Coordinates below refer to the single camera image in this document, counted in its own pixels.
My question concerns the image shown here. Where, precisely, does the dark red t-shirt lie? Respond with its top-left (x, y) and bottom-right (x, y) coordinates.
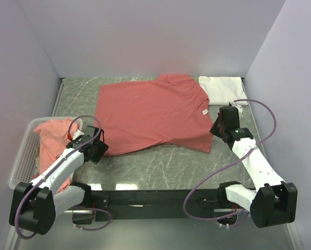
top-left (95, 74), bottom-right (213, 156)

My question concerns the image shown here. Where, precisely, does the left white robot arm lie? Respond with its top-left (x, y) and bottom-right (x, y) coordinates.
top-left (9, 126), bottom-right (108, 240)

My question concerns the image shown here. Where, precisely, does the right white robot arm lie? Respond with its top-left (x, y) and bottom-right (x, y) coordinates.
top-left (210, 106), bottom-right (297, 228)

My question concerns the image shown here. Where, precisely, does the folded white t-shirt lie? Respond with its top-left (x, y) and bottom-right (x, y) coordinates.
top-left (198, 76), bottom-right (247, 106)

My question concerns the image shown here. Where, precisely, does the white plastic basket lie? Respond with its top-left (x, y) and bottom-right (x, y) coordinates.
top-left (8, 117), bottom-right (74, 190)

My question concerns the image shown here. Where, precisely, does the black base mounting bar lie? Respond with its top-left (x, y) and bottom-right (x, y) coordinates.
top-left (78, 189), bottom-right (240, 220)

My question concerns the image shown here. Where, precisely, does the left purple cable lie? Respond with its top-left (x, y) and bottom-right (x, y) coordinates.
top-left (14, 115), bottom-right (111, 240)

